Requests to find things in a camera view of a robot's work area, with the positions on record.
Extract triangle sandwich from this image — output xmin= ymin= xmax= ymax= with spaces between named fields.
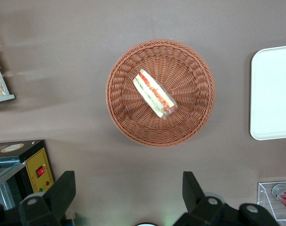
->
xmin=132 ymin=68 xmax=176 ymax=120

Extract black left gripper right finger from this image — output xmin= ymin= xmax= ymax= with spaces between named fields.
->
xmin=173 ymin=171 xmax=227 ymax=226

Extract cream rectangular tray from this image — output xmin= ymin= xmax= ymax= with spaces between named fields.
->
xmin=249 ymin=44 xmax=286 ymax=141

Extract grey snack tray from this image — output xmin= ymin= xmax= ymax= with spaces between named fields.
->
xmin=0 ymin=48 xmax=16 ymax=106

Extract clear acrylic bottle rack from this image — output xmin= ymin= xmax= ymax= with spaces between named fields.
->
xmin=257 ymin=180 xmax=286 ymax=222

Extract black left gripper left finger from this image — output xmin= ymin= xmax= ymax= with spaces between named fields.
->
xmin=18 ymin=170 xmax=77 ymax=226

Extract black food warmer yellow panel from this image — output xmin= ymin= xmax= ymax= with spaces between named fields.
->
xmin=0 ymin=139 xmax=55 ymax=211

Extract brown round wicker basket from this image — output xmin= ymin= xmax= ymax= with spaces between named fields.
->
xmin=105 ymin=39 xmax=216 ymax=148

